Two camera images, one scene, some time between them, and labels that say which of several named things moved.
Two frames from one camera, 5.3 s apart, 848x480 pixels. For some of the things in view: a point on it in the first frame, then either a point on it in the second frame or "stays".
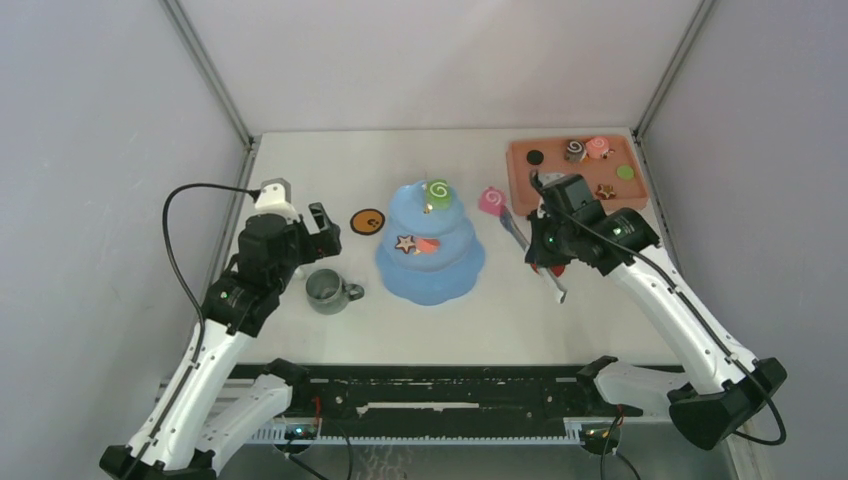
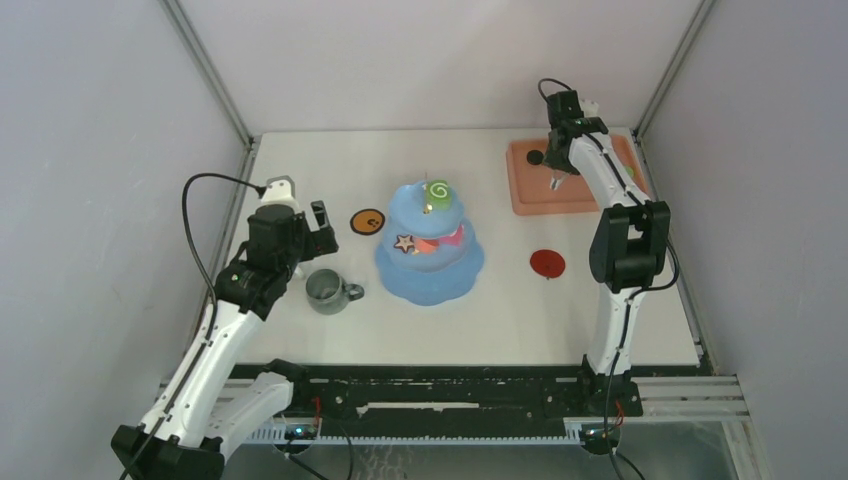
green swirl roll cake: x=438 y=194 stays
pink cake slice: x=428 y=245 stays
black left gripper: x=315 y=248 stays
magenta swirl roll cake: x=492 y=201 -> x=455 y=239
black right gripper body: x=551 y=242 -> x=557 y=159
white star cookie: x=405 y=243 stays
